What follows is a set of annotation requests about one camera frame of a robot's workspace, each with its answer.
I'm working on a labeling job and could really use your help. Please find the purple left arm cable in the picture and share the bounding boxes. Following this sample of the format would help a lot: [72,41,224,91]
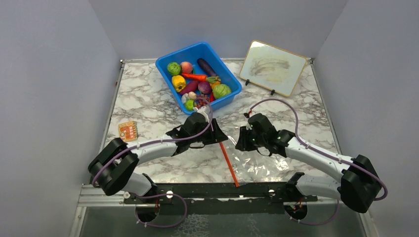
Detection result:
[91,96,214,189]

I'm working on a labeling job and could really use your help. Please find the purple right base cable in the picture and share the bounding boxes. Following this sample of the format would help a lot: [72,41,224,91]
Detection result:
[284,196,340,226]

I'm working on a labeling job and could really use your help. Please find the blue plastic bin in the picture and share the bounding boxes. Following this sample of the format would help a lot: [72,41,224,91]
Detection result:
[155,42,242,115]

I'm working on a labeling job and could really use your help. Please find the gold framed whiteboard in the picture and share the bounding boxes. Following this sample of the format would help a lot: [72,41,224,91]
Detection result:
[239,40,308,97]

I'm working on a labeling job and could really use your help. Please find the green cabbage toy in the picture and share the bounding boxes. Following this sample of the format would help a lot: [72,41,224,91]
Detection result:
[212,84,232,99]

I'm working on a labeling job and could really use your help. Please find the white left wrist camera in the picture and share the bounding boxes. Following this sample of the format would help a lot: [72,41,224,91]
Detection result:
[194,105,211,122]

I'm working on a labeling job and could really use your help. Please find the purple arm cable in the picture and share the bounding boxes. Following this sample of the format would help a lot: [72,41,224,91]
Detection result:
[91,96,214,189]
[245,97,388,202]

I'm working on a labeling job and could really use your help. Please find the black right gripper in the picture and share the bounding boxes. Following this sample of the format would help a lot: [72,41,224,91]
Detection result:
[235,126,266,152]

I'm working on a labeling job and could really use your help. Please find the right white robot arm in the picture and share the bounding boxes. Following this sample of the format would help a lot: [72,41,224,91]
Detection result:
[235,113,383,213]

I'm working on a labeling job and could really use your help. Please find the purple onion toy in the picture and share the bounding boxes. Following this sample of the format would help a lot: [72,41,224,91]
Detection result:
[198,81,212,94]

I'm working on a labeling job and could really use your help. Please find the red chili toy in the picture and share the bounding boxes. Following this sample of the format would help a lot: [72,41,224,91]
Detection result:
[209,92,215,103]

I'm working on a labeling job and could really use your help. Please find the purple sweet potato toy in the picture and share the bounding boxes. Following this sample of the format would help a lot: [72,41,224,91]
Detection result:
[179,80,199,95]

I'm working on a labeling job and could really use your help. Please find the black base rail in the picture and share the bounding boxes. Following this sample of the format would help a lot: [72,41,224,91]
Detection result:
[124,182,318,216]

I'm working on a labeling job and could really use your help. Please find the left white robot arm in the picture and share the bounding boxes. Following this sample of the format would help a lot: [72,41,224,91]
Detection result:
[87,112,228,203]

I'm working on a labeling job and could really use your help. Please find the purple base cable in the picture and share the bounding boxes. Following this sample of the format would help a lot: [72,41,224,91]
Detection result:
[284,196,340,226]
[134,192,189,229]

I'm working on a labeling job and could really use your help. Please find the clear zip bag orange zipper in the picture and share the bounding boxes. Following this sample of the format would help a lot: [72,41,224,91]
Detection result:
[220,136,296,187]

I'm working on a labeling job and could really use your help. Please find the purple eggplant toy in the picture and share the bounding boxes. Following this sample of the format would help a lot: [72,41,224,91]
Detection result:
[197,58,217,77]

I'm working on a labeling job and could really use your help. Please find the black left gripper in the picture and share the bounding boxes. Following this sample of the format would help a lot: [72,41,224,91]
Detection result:
[190,118,228,145]

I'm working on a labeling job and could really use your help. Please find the orange carrot toy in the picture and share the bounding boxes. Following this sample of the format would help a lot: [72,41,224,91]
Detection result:
[181,73,221,83]

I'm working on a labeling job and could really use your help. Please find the orange card tile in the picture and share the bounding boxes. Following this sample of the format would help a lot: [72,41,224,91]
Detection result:
[118,121,138,142]

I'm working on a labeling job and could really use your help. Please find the white garlic toy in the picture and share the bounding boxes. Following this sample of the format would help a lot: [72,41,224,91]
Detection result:
[181,91,197,104]

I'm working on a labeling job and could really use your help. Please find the green artichoke toy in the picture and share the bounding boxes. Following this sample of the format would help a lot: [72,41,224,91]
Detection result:
[167,62,182,76]

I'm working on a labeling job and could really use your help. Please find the peach toy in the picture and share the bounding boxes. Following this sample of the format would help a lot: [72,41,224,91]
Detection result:
[180,61,194,74]

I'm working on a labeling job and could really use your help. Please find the green lime toy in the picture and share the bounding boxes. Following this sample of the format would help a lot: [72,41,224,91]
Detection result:
[184,100,196,111]

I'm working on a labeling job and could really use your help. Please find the red grapes toy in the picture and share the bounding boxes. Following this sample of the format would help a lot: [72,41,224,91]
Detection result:
[194,94,210,108]

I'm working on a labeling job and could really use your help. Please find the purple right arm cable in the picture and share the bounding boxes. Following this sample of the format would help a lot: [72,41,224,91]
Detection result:
[245,97,388,202]

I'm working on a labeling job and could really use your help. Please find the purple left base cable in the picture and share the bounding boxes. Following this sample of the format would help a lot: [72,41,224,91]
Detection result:
[134,192,189,229]

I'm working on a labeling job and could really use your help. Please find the yellow bell pepper toy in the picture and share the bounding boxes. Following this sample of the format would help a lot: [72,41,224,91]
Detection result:
[171,75,187,92]

